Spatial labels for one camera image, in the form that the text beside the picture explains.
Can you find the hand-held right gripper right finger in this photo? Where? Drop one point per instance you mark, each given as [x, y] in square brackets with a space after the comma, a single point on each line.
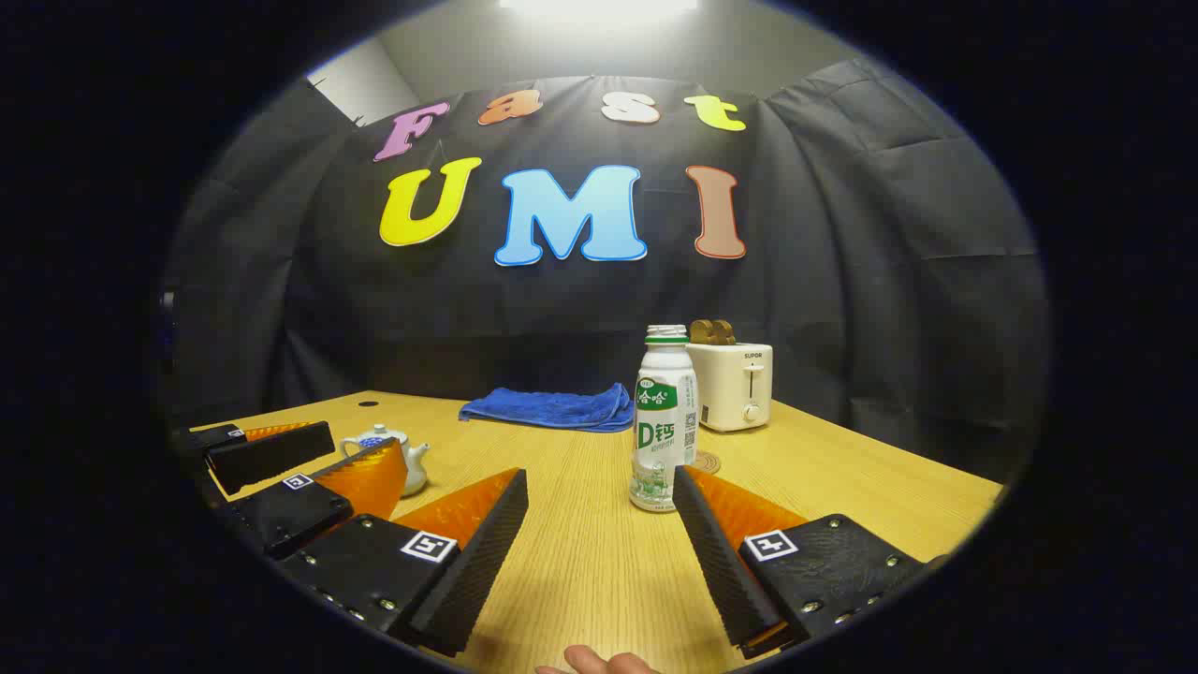
[716, 562]

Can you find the blue towel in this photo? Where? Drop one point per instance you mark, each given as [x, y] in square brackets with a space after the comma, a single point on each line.
[552, 410]

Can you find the brown toast slice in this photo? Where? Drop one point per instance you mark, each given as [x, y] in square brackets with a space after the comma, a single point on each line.
[723, 332]
[700, 331]

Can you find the black backdrop cloth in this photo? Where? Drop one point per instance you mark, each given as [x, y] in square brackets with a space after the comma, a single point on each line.
[842, 281]

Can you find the round wooden coaster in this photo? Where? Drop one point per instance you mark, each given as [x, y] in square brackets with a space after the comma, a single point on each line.
[707, 462]

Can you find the white green-label water bottle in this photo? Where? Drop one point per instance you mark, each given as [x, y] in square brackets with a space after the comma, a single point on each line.
[664, 421]

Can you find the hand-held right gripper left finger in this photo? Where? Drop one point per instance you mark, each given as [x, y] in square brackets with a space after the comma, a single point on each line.
[487, 552]

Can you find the cream toaster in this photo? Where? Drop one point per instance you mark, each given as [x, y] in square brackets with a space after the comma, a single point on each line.
[725, 388]

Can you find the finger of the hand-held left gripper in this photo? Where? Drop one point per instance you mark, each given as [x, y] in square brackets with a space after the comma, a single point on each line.
[271, 454]
[290, 515]

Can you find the white ceramic teacup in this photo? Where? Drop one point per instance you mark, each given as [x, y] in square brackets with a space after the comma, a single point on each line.
[415, 473]

